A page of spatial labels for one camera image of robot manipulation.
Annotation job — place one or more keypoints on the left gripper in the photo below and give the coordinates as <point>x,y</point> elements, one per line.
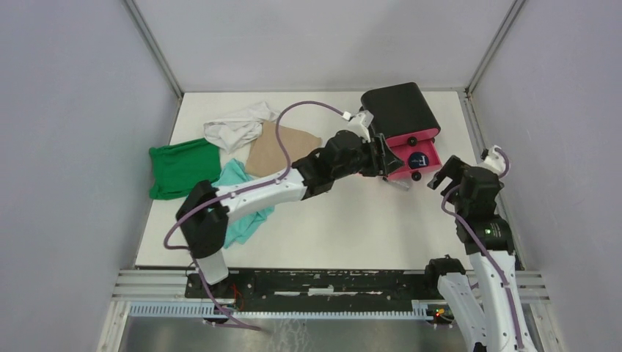
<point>386,163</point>

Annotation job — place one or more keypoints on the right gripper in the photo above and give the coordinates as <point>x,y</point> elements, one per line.
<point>454,168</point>

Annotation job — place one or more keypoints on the blue round jar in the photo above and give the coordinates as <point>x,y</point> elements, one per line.
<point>418,160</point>

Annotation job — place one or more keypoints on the black pink drawer organizer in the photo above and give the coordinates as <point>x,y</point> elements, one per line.
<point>402,114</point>

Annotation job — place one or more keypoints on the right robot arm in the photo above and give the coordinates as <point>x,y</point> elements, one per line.
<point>493,319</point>

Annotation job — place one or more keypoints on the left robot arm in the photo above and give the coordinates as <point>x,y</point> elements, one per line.
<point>207,211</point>

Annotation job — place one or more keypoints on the clear bottle black cap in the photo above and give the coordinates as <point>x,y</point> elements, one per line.
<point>402,185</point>

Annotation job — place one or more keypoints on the tan cloth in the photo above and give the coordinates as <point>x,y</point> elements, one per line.
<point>267,155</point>

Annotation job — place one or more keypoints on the white cloth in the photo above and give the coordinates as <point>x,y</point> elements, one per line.
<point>233,130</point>

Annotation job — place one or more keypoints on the teal cloth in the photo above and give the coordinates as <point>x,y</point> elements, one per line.
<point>240,231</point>

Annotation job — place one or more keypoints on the green cloth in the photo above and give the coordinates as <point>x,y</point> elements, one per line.
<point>178,168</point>

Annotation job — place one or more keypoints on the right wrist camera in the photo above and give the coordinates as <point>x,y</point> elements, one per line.
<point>496,160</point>

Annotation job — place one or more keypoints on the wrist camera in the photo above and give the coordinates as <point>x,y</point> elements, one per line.
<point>359,124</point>
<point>496,160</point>

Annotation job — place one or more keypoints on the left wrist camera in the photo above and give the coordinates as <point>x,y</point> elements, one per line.
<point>359,124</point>

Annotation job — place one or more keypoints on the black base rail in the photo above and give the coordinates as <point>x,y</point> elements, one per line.
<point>289,290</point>

